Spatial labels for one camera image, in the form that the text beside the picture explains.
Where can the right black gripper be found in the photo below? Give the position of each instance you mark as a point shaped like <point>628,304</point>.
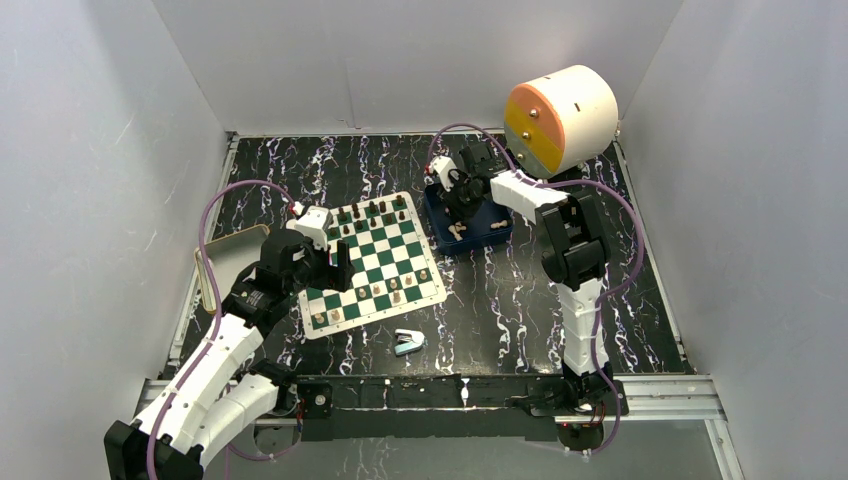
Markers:
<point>449,198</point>

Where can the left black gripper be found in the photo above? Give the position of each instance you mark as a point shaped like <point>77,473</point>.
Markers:
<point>332,277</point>

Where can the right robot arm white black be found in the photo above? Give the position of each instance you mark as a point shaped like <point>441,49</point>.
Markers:
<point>574,256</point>

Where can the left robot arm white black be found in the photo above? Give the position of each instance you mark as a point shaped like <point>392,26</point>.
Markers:
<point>180,432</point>

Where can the green white chess board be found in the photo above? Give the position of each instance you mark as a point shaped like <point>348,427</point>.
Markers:
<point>378,255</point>

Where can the dark chess pieces row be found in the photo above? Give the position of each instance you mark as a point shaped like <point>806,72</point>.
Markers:
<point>381,212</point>

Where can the light pieces in tray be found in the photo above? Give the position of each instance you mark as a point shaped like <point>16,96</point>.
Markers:
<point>461,229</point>

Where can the blue tray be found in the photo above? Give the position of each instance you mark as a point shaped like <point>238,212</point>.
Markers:
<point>439,221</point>

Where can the small light blue stapler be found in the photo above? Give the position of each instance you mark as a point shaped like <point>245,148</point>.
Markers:
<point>408,341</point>

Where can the white cylindrical drawer cabinet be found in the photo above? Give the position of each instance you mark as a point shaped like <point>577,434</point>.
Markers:
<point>555,122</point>

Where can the gold metal tin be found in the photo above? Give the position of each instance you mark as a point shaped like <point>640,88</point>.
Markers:
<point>228,256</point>

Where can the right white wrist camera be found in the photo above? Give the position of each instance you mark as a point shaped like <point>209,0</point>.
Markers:
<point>440,167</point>

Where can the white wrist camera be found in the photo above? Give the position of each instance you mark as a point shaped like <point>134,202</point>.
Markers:
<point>440,167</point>
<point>313,224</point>

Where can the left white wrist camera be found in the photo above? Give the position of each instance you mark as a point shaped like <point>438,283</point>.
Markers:
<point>313,224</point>

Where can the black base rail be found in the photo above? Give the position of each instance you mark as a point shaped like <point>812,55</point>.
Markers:
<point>535,407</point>

